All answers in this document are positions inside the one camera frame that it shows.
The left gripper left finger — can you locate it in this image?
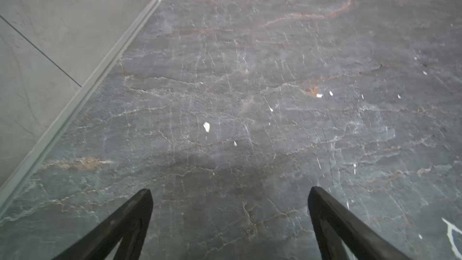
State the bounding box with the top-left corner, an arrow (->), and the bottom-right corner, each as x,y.
55,188 -> 154,260

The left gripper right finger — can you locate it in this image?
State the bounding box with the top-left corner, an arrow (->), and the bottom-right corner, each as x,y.
308,187 -> 409,260

